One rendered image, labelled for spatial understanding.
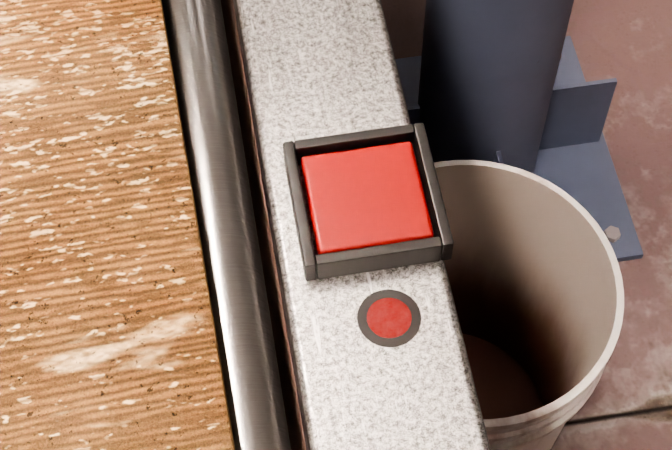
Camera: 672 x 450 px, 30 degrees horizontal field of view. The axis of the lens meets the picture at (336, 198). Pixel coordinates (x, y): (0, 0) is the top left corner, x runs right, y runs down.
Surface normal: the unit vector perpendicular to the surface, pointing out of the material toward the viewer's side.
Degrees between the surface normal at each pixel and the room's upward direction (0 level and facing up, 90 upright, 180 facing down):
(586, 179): 0
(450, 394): 0
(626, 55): 0
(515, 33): 90
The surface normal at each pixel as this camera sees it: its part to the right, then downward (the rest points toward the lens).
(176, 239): 0.00, -0.53
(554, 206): -0.71, 0.57
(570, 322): -0.94, 0.25
